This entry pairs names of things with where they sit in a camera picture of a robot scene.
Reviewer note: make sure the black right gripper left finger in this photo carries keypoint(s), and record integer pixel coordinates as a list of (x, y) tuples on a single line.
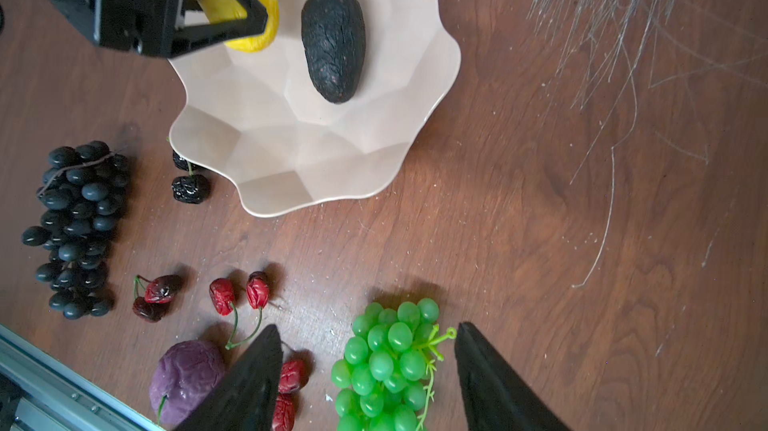
[(245, 399)]

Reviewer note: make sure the pink scalloped fruit bowl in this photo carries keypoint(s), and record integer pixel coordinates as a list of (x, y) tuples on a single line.
[(257, 120)]

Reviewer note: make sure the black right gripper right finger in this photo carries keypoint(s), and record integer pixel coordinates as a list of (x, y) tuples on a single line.
[(494, 396)]

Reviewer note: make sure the red cherry pair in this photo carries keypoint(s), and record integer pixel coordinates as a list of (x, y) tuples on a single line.
[(224, 295), (152, 298), (292, 378)]

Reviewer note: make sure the black fake avocado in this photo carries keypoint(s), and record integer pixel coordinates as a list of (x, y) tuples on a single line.
[(333, 34)]

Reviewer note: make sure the aluminium mounting rail frame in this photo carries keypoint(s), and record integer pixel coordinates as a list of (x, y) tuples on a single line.
[(40, 393)]

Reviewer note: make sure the black cherry pair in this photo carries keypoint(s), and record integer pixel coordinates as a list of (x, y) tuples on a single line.
[(190, 187)]

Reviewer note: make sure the green grape bunch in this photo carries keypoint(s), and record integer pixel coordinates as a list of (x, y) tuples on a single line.
[(386, 376)]

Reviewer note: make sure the dark purple grape bunch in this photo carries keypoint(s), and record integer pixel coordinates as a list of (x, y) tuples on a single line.
[(84, 193)]

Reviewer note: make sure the purple fake fig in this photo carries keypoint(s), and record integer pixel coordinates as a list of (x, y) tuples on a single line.
[(185, 375)]

